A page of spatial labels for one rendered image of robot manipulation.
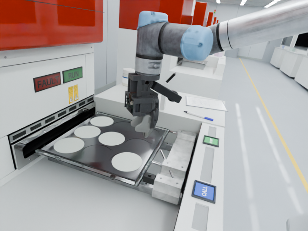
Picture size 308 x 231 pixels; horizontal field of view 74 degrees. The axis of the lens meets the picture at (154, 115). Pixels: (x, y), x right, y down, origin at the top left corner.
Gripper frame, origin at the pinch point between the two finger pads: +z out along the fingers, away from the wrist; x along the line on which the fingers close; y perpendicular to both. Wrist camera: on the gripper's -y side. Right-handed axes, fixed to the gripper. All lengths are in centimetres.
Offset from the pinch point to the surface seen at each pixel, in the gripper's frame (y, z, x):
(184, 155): -16.2, 11.3, 1.7
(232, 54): -948, 83, -804
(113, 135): 5.7, 9.4, -16.9
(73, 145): 21.2, 9.4, -14.3
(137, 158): 2.9, 9.2, 0.4
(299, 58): -782, 26, -361
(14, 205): 38.8, 17.3, -1.4
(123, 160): 7.6, 9.3, -0.4
